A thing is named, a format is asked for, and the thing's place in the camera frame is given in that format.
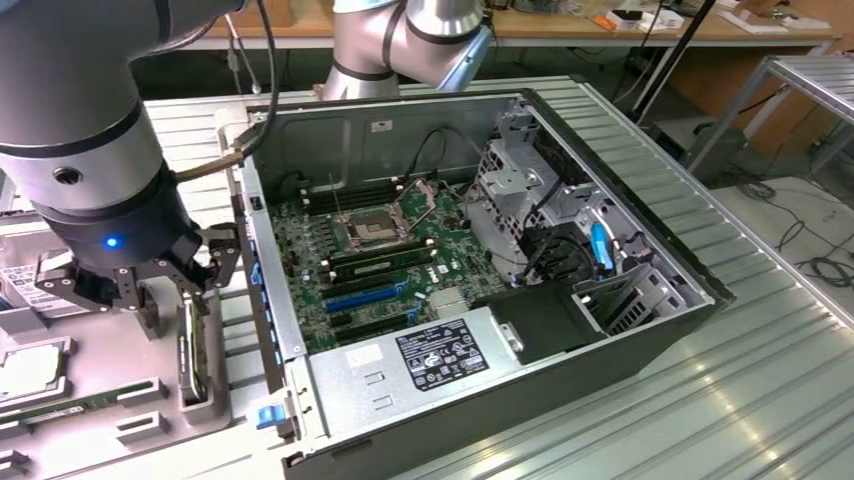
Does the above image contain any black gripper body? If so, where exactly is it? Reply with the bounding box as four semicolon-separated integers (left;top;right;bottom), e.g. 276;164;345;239
35;162;205;274

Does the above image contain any Nvidia Quadro graphics card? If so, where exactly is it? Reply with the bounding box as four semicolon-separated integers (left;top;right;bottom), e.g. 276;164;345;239
176;288;224;404

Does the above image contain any grey parts rack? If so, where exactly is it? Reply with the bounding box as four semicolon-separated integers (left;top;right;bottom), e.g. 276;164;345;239
0;277;236;480

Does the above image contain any silver CPU chip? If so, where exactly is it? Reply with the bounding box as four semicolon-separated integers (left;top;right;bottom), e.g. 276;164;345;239
0;342;67;401

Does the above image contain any thin metal locking lever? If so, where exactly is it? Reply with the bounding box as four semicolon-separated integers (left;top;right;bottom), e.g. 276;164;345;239
328;172;349;224

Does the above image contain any green loose RAM stick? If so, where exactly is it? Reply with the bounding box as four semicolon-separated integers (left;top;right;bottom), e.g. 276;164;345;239
0;388;138;426

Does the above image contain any CPU socket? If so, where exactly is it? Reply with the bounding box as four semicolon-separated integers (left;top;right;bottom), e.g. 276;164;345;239
336;204;412;249

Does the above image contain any silver power supply unit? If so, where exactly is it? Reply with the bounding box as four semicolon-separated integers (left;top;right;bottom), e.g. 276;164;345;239
304;304;532;439

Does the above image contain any silver socket cover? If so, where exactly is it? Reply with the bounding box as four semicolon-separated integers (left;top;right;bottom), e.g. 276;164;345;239
392;177;436;226

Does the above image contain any silver chipset heatsink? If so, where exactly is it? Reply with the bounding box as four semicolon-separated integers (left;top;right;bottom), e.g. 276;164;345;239
429;289;468;314

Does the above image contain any green Dell motherboard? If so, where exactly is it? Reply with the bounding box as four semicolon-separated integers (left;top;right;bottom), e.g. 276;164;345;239
265;177;508;351

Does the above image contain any silver perforated drive cage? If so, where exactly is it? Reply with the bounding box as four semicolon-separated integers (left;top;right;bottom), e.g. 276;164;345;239
465;137;592;226

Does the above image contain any black plastic air shroud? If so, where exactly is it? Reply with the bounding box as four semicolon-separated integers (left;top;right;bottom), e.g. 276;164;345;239
478;287;608;366

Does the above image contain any open black PC case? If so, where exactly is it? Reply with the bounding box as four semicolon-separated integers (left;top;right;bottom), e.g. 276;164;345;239
229;87;735;480

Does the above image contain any disk bay with white clips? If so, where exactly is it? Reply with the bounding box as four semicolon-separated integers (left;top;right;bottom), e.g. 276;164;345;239
569;264;712;341

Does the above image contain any long wooden desk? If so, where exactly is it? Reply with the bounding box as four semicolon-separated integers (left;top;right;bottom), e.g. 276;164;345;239
192;0;841;51

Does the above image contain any dark equipment box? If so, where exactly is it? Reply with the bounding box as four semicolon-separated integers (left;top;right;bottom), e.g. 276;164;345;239
649;117;748;176

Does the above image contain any black stand pole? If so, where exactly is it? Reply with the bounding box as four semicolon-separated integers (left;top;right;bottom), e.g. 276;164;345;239
629;0;719;114

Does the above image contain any white and orange box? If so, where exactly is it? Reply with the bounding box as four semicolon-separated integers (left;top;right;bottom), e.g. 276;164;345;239
592;8;685;34

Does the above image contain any white flat paper box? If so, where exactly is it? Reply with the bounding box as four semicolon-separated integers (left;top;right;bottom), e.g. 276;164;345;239
716;5;789;35

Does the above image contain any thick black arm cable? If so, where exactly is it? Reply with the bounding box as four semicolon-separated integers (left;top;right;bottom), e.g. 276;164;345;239
173;0;280;179

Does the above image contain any thin grey cable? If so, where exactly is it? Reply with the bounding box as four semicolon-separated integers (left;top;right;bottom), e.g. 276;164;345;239
224;12;262;96

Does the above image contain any black wire bundle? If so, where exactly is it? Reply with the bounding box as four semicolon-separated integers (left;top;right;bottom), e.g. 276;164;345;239
516;222;599;289

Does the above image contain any black cable tangle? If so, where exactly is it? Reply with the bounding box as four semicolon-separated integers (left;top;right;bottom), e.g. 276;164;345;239
739;177;854;291

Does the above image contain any aluminium frame table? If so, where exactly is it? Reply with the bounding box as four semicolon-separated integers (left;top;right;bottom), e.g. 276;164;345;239
685;53;854;176

